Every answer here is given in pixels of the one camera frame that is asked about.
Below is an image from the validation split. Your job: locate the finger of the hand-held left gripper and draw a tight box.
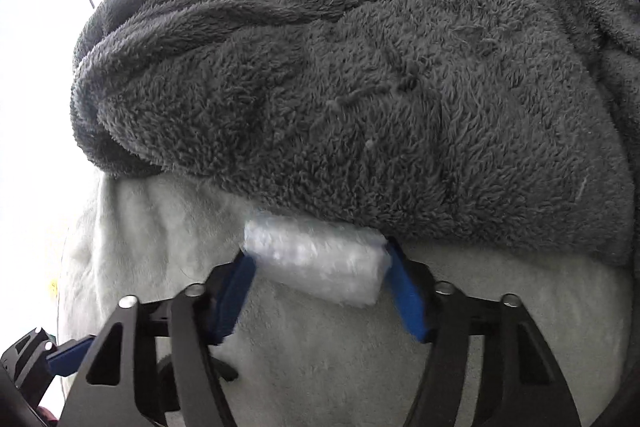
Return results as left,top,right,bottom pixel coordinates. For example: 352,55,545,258
1,328,96,403

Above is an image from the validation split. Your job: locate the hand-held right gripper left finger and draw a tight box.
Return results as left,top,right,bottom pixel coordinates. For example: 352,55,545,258
62,253,259,427

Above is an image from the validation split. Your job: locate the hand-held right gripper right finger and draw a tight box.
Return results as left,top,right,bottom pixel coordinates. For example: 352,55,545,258
384,238,584,427

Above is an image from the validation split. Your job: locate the bubble wrap roll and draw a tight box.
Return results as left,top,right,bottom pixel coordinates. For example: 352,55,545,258
241,215,392,308

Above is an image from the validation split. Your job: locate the light grey bed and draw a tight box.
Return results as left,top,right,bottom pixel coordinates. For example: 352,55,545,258
52,171,637,427

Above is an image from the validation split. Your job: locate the dark grey fleece blanket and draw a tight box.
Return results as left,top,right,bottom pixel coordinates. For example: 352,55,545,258
71,0,640,269

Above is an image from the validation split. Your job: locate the window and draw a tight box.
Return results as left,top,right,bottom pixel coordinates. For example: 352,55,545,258
0,0,167,190

